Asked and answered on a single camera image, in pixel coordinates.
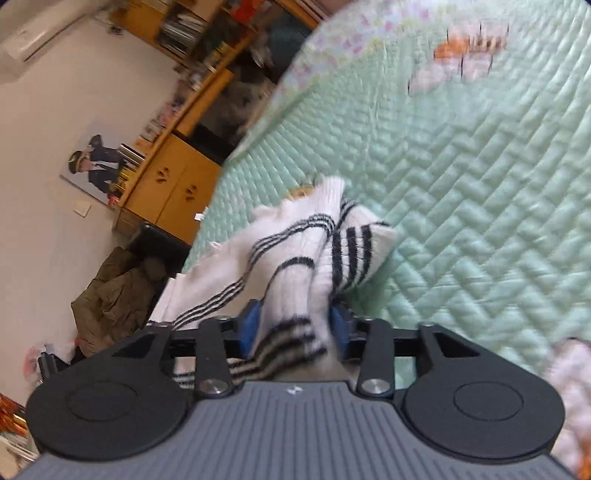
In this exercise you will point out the green quilted bee bedspread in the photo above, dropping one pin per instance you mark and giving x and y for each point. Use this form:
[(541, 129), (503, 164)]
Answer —
[(461, 184)]

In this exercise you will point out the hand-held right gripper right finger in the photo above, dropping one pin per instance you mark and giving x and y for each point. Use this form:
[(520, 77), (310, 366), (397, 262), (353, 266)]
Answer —
[(339, 330)]

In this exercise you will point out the olive jacket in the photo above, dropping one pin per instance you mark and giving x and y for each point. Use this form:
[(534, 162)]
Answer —
[(115, 295)]

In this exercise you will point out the white black-striped sweater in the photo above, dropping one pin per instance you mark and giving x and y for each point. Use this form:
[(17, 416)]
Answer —
[(295, 281)]

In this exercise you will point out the white air conditioner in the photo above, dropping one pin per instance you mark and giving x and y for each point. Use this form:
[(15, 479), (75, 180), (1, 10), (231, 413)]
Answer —
[(41, 37)]

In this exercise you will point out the yellow wooden drawer cabinet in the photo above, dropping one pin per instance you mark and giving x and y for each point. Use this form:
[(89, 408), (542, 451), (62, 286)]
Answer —
[(175, 184)]

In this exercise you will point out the wooden bookshelf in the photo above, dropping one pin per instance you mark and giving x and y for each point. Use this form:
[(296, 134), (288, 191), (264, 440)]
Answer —
[(184, 27)]

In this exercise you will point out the grey bag pile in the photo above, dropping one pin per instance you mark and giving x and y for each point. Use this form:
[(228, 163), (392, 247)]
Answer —
[(240, 101)]

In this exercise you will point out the white wall switch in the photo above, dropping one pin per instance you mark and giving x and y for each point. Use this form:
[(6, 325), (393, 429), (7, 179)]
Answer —
[(83, 210)]

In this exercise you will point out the wooden desk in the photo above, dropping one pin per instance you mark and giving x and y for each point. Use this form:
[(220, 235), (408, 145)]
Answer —
[(203, 99)]

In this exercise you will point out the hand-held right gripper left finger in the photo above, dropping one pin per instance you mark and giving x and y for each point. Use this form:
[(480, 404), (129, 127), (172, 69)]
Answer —
[(249, 327)]

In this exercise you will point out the row of books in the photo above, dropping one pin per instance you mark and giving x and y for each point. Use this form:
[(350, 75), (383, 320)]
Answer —
[(134, 157)]

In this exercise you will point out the wall poster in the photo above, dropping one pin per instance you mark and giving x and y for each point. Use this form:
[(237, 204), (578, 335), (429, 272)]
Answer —
[(92, 166)]

